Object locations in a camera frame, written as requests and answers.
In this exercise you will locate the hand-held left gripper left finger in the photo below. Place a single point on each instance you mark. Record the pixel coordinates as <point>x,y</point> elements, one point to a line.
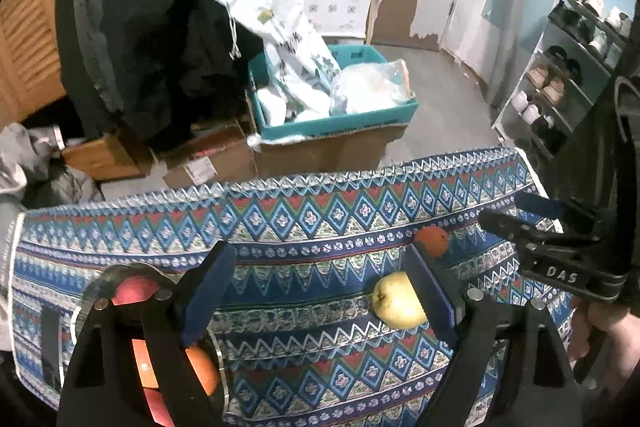
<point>205,302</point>

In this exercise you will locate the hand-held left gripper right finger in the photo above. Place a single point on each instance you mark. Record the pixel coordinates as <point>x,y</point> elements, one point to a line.
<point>440,307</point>

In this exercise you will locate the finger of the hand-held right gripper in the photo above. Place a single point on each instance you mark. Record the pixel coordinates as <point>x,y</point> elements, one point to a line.
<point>510,229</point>
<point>540,206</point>

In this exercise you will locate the yellow-green apple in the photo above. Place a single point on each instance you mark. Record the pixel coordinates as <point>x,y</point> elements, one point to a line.
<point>395,302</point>

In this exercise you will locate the orange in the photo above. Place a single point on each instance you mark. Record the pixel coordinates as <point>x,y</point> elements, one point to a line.
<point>205,369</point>
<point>434,239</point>

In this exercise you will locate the person's right hand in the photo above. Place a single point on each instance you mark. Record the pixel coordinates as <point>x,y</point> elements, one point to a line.
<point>615,342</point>

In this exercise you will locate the group of shoes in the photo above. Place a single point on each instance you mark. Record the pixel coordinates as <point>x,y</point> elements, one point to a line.
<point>550,87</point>

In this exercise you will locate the patterned blue tablecloth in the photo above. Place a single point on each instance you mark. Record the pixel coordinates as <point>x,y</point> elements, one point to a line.
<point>310,227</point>

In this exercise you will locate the flat labelled cardboard box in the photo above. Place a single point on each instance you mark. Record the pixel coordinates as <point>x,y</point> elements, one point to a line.
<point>210,162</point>

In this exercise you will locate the grey shoe rack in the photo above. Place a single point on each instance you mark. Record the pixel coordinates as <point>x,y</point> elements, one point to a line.
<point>580,67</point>

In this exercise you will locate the black smartphone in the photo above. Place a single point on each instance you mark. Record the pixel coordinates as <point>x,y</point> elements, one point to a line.
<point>50,347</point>

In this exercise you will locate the wooden box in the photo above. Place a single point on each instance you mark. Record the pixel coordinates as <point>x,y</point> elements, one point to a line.
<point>110,157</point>

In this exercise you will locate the brown cardboard box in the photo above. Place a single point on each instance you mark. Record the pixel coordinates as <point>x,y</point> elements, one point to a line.
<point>325,154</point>

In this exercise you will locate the clear plastic bag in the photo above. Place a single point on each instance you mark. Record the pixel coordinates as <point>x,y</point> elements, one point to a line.
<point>370,87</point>

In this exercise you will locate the teal cardboard box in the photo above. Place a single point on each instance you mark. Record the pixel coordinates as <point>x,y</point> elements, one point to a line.
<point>340,124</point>

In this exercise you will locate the grey garment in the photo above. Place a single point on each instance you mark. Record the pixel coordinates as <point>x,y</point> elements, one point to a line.
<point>30,157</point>

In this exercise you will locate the white flower-print cabinet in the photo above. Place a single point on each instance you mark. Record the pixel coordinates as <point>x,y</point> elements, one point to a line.
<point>335,9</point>

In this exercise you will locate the white printed bag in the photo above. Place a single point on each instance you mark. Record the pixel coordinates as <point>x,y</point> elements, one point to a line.
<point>285,22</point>

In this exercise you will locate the dark jacket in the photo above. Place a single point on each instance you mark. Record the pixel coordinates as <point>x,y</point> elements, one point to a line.
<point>150,7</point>

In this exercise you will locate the louvered wooden door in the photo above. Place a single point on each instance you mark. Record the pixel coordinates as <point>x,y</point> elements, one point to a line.
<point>30,37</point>

